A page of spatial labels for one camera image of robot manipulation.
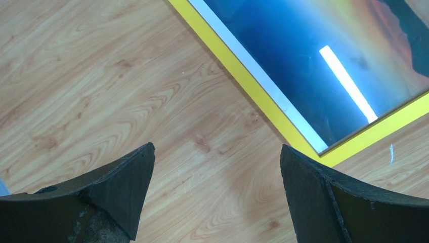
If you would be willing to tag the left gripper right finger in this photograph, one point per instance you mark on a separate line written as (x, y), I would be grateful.
(329, 206)

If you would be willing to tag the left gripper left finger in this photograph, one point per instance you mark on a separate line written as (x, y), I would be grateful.
(103, 205)

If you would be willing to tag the yellow wooden picture frame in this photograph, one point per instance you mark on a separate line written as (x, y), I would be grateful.
(277, 116)

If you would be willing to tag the sunset landscape photo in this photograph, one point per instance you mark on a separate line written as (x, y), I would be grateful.
(301, 67)

